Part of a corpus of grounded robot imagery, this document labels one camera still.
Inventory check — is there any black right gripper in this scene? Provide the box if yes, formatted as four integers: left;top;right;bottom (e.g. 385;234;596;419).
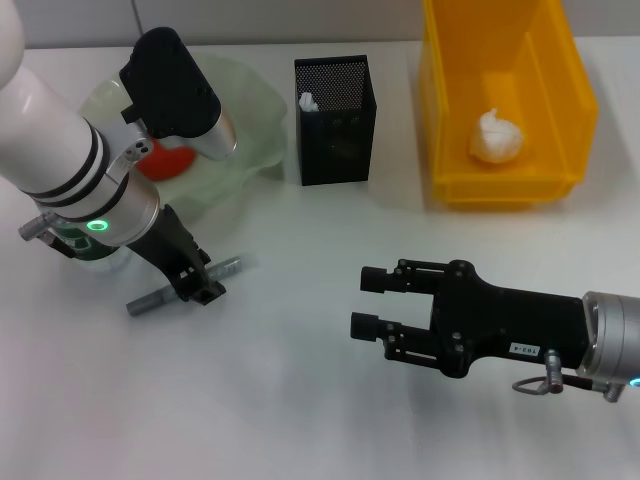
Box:
350;258;585;377

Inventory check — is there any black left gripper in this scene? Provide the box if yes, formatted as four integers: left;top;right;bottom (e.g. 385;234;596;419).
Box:
127;204;227;306

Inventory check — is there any grey marker pen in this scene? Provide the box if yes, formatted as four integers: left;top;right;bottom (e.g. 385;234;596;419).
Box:
126;256;245;317

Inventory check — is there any clear water bottle green label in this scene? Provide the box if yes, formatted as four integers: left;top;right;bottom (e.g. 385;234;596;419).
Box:
52;227;132;272

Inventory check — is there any red-orange fruit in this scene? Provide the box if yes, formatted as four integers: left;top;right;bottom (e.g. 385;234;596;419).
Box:
135;138;196;182

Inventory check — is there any white paper ball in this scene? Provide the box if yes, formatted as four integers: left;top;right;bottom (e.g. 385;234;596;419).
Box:
468;107;529;165

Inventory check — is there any black mesh pen holder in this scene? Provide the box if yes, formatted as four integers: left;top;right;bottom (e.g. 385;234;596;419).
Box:
293;54;378;187

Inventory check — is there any wavy clear glass fruit plate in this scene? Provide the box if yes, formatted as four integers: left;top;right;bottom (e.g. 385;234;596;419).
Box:
79;53;290;224

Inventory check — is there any yellow plastic storage bin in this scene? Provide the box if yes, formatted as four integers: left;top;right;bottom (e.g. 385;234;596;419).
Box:
418;0;600;211

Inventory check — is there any left wrist cable with plugs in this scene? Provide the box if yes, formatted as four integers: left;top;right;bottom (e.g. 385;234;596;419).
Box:
18;212;77;259

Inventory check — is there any wrist cable with plugs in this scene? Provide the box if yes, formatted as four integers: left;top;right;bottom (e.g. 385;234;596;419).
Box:
18;212;77;259
512;349;625;404

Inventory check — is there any right wrist cable with plugs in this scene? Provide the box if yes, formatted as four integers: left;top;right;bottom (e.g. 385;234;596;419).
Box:
512;349;625;404

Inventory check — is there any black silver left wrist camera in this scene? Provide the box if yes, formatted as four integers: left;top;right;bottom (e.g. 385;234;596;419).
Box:
118;27;237;162

